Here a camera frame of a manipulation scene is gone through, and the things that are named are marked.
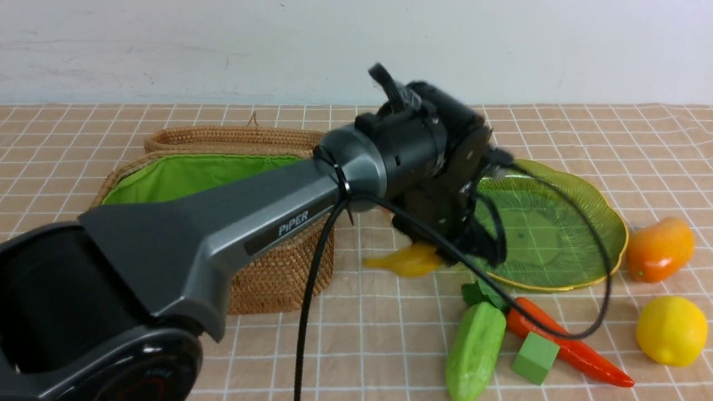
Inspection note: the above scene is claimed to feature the orange mango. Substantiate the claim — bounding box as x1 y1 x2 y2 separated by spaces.
626 217 696 283

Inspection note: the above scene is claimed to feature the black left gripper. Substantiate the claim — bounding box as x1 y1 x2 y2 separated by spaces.
368 63 507 266

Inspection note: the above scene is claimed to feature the green glass leaf plate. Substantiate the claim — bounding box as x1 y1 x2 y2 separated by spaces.
474 160 629 292

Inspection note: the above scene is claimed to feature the woven wicker basket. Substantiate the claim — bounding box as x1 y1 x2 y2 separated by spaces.
91 151 323 315

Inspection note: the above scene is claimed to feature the yellow banana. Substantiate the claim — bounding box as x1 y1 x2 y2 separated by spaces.
363 243 444 277

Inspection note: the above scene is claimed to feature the orange carrot with leaves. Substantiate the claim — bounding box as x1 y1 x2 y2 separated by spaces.
461 282 634 388

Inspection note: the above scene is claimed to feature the green foam cube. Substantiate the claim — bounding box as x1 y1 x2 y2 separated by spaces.
511 332 560 385

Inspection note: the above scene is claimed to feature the checkered beige tablecloth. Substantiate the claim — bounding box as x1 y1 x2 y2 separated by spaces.
0 104 713 401

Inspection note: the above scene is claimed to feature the yellow lemon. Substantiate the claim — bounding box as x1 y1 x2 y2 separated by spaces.
635 295 708 367

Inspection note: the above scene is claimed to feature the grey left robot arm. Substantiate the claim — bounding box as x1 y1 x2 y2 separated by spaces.
2 63 502 400

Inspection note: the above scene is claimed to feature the light green cucumber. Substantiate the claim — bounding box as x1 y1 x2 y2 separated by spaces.
445 302 506 400

